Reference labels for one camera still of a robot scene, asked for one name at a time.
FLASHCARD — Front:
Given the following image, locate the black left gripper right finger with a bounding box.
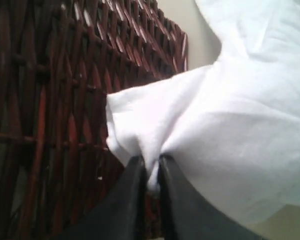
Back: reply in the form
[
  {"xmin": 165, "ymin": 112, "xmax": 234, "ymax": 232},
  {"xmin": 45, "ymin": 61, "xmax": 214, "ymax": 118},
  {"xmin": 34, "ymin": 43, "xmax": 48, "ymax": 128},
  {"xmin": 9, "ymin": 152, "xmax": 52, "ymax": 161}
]
[{"xmin": 159, "ymin": 156, "xmax": 260, "ymax": 240}]

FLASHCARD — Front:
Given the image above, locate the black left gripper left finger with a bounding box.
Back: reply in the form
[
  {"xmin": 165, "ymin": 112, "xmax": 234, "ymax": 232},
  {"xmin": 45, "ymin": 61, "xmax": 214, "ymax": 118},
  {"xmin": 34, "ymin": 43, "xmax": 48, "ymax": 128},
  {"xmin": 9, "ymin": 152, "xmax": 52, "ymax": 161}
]
[{"xmin": 54, "ymin": 156, "xmax": 147, "ymax": 240}]

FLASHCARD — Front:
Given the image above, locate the white t-shirt with red print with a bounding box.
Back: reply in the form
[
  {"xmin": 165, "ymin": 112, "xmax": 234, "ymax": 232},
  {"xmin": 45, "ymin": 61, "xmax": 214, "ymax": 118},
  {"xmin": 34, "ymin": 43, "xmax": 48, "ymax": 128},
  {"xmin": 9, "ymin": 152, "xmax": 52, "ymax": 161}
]
[{"xmin": 106, "ymin": 0, "xmax": 300, "ymax": 224}]

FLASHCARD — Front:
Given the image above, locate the dark brown wicker basket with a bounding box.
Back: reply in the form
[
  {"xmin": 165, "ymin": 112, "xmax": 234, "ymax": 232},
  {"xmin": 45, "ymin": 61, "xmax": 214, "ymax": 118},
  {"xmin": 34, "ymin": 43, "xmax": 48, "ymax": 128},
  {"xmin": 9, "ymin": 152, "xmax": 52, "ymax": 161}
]
[{"xmin": 0, "ymin": 0, "xmax": 188, "ymax": 240}]

